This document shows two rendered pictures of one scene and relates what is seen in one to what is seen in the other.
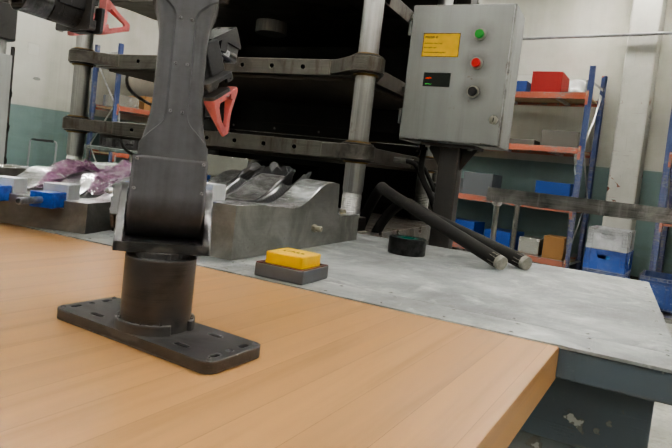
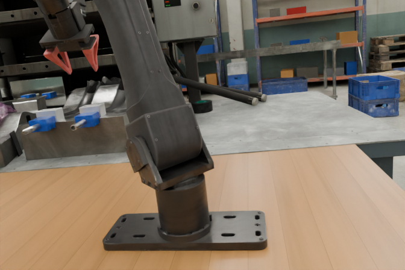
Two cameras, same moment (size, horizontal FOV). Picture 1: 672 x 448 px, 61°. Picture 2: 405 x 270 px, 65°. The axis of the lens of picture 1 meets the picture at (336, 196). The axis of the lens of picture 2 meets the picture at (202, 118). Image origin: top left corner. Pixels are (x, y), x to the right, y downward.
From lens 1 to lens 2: 0.30 m
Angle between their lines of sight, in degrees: 23
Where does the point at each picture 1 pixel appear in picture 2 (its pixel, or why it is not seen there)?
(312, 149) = (105, 61)
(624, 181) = (237, 37)
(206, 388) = (282, 260)
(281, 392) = (317, 240)
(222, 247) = (120, 145)
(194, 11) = not seen: outside the picture
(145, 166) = (156, 120)
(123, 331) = (180, 242)
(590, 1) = not seen: outside the picture
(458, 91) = (187, 7)
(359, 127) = not seen: hidden behind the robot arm
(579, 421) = not seen: hidden behind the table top
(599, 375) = (376, 152)
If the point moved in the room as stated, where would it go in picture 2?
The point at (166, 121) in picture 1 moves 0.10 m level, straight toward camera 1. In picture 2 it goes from (152, 81) to (207, 82)
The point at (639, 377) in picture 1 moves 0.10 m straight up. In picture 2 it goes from (395, 146) to (396, 99)
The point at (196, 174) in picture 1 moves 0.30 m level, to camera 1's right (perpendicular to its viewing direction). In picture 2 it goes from (188, 114) to (369, 81)
